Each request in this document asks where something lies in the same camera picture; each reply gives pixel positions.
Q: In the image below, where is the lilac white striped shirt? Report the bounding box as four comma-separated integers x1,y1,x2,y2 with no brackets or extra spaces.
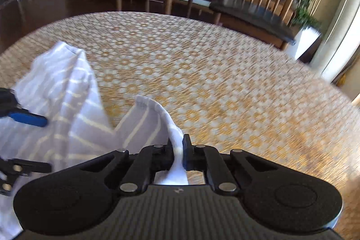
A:
1,42,196,239

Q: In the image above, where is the gold lace tablecloth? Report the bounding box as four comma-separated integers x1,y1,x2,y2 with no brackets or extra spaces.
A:
1,11,359,239

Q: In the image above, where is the white plant pot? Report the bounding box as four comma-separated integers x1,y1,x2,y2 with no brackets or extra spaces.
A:
285,27,321,60

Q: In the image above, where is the white standing air conditioner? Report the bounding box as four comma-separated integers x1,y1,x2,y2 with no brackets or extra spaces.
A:
310,0,359,82

